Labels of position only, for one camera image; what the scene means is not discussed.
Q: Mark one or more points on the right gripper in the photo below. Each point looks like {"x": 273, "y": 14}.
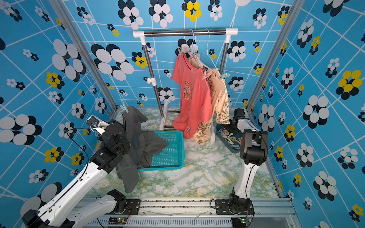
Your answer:
{"x": 227, "y": 127}

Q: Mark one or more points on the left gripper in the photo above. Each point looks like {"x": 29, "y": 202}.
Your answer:
{"x": 114, "y": 123}

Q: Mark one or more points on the beige compass print t-shirt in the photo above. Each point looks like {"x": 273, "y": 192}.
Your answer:
{"x": 219, "y": 101}

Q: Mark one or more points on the dark grey garment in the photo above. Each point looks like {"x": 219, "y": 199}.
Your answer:
{"x": 144, "y": 144}

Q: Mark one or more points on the mint green clothespin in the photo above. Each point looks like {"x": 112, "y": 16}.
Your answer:
{"x": 224, "y": 76}

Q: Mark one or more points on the blue wire hanger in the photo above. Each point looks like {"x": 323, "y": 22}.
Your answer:
{"x": 194, "y": 45}

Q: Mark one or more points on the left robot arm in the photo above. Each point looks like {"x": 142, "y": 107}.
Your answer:
{"x": 59, "y": 212}

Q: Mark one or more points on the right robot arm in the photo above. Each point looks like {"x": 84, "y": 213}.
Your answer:
{"x": 253, "y": 153}

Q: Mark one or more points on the pile of coloured clothespins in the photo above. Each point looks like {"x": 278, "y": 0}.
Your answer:
{"x": 232, "y": 142}

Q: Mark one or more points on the dark grey clothespin tray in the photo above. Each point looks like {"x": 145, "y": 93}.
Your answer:
{"x": 220, "y": 126}

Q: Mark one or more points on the metal clothes rack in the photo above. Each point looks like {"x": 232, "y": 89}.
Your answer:
{"x": 227, "y": 32}

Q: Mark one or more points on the teal laundry basket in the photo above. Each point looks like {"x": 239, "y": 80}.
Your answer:
{"x": 172, "y": 156}

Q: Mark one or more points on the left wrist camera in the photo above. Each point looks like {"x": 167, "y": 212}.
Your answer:
{"x": 97, "y": 124}

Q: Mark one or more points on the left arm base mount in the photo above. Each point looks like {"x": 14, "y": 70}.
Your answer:
{"x": 126, "y": 207}

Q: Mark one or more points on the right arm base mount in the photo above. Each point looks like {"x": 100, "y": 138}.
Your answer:
{"x": 225, "y": 207}

